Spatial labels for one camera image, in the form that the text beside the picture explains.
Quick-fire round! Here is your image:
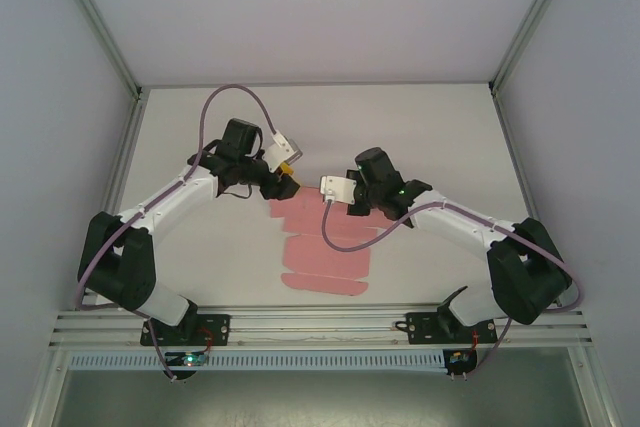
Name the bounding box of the grey metal panel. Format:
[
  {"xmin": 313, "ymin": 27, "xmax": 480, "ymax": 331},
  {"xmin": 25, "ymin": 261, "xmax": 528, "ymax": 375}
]
[{"xmin": 52, "ymin": 369, "xmax": 589, "ymax": 427}]

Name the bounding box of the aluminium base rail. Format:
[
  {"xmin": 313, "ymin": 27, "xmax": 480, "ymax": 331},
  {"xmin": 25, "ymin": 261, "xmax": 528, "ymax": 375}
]
[{"xmin": 48, "ymin": 310, "xmax": 595, "ymax": 349}]

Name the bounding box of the aluminium frame post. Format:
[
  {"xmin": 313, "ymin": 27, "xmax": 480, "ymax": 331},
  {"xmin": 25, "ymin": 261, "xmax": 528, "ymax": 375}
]
[
  {"xmin": 487, "ymin": 0, "xmax": 584, "ymax": 98},
  {"xmin": 49, "ymin": 0, "xmax": 146, "ymax": 101}
]

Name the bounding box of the aluminium frame leg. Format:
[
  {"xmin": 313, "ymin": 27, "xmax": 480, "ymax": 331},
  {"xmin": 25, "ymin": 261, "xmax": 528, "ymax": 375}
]
[
  {"xmin": 27, "ymin": 346, "xmax": 69, "ymax": 427},
  {"xmin": 569, "ymin": 346, "xmax": 614, "ymax": 427}
]

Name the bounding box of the pink cloth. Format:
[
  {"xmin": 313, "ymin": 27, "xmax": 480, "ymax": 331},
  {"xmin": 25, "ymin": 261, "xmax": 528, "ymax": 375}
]
[{"xmin": 267, "ymin": 185, "xmax": 374, "ymax": 297}]

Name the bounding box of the grey slotted cable duct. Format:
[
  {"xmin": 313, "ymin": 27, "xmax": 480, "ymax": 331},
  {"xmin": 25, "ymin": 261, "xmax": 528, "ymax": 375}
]
[{"xmin": 67, "ymin": 349, "xmax": 447, "ymax": 374}]

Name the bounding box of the aluminium table side rail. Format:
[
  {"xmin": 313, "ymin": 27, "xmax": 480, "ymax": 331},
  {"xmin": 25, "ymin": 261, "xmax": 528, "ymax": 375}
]
[
  {"xmin": 492, "ymin": 91, "xmax": 576, "ymax": 308},
  {"xmin": 74, "ymin": 94, "xmax": 147, "ymax": 311}
]

